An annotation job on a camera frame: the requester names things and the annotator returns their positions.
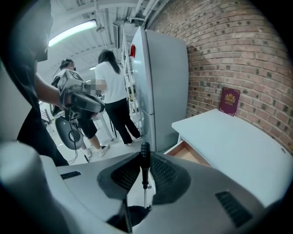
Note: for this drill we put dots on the white desk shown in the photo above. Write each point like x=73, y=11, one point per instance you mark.
x=229, y=141

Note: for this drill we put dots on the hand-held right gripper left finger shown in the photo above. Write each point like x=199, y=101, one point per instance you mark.
x=87, y=189

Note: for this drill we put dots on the black round pad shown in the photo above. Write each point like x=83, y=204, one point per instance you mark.
x=64, y=132

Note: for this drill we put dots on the person's left forearm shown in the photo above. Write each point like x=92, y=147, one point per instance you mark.
x=48, y=89

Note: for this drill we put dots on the grey refrigerator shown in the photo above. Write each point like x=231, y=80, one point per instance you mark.
x=164, y=91

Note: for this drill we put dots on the maroon book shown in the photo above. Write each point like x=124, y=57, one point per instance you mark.
x=229, y=101

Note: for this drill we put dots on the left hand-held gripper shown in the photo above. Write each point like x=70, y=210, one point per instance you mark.
x=69, y=80

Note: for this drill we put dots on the person's black clothing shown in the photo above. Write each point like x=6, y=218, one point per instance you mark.
x=29, y=128

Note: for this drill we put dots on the white shelving rack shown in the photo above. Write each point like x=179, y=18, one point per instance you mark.
x=127, y=68

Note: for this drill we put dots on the long ceiling light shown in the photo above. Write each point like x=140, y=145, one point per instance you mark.
x=71, y=32

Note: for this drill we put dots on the white wooden drawer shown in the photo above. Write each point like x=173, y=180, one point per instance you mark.
x=185, y=153

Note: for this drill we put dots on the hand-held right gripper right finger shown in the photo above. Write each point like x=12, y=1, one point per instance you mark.
x=201, y=194

